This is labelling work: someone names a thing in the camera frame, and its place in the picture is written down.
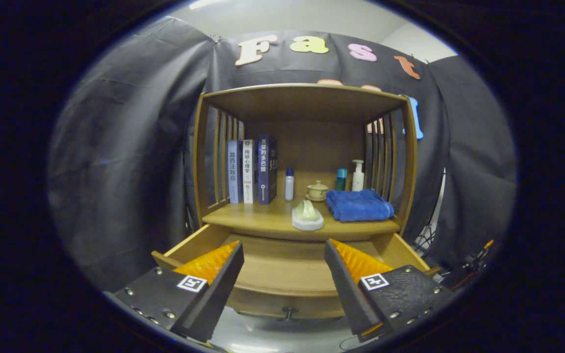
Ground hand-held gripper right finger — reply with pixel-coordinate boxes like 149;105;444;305
324;239;452;343

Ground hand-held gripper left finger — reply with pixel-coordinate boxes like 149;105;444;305
103;240;245;343

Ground wooden drawer with black knob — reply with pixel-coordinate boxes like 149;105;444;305
151;224;442;322

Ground wooden countertop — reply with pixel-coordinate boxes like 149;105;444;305
215;169;402;242

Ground wooden cabinet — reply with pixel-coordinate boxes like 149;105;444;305
193;83;419;243

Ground blue folded towel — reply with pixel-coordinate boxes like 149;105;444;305
325;189;395;223

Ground black tripod stand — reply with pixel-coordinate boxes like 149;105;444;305
412;169;447;255

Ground beige lidded ceramic teacup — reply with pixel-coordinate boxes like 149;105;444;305
306;180;329;202

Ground white pump bottle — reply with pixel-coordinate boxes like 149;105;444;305
351;159;365;192

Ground black equipment with orange clip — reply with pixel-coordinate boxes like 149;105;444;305
442;239;496;290

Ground light blue book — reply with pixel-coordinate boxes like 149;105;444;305
228;140;245;204

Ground white book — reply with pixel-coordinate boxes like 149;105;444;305
242;139;256;204

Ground dark blue book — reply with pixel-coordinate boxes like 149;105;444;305
257;133;278;205

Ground black backdrop cloth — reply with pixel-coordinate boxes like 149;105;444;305
47;17;517;292

